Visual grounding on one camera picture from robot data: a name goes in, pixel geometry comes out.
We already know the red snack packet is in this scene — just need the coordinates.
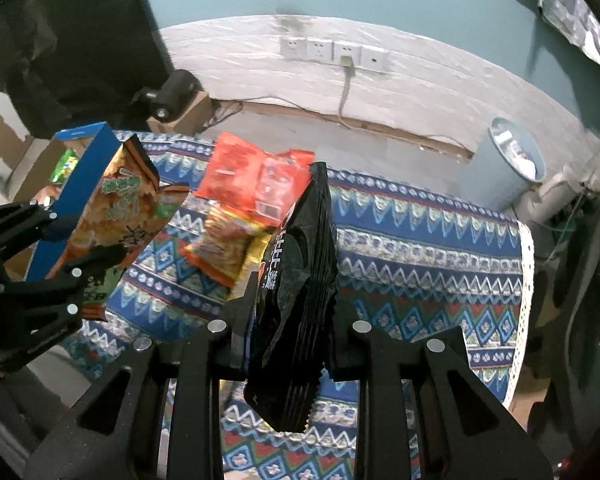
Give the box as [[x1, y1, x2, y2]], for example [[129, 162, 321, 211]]
[[194, 131, 316, 231]]

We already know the blue patterned tablecloth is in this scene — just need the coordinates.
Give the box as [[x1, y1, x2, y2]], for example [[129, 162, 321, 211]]
[[62, 130, 536, 480]]

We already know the white wall outlet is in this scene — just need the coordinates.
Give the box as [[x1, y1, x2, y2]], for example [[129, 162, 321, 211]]
[[360, 46, 390, 73], [306, 39, 336, 63], [280, 36, 308, 61], [333, 41, 363, 68]]

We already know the blue-edged cardboard box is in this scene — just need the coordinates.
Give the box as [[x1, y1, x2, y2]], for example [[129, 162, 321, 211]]
[[2, 121, 118, 281]]

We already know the green snack packet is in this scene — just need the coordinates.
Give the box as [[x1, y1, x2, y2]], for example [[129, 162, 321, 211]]
[[49, 149, 81, 185]]

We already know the black floor cable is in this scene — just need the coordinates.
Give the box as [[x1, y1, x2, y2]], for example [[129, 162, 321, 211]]
[[207, 100, 243, 128]]

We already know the grey plug with cable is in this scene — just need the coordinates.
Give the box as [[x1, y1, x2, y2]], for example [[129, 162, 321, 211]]
[[336, 55, 357, 122]]

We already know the light blue trash bin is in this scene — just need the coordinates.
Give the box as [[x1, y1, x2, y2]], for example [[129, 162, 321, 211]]
[[462, 116, 547, 211]]

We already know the silver foil sheet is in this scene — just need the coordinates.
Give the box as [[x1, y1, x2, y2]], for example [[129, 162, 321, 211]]
[[535, 0, 600, 91]]

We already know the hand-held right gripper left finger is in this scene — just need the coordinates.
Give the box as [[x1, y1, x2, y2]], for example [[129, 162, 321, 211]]
[[27, 270, 261, 480]]

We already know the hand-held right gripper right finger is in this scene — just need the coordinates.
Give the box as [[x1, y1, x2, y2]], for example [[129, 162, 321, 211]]
[[325, 305, 556, 480]]

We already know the white plastic bottle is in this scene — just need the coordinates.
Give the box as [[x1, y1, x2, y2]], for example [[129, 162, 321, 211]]
[[515, 170, 581, 221]]

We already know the orange packet with green print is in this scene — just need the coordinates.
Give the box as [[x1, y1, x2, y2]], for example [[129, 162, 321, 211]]
[[45, 133, 190, 323]]

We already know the black stand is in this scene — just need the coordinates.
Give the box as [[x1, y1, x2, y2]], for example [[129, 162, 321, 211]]
[[525, 155, 600, 461]]

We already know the orange and yellow snack packet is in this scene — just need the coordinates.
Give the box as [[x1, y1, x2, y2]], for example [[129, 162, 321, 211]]
[[180, 197, 276, 288]]

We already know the small brown cardboard box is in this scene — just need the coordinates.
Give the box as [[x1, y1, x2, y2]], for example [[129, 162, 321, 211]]
[[147, 91, 213, 135]]

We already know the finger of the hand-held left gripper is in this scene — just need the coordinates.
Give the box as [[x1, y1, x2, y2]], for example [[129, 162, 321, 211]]
[[0, 200, 82, 263], [0, 245, 142, 343]]

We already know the black snack packet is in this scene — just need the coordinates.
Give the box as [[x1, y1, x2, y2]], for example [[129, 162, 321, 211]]
[[242, 161, 338, 433]]

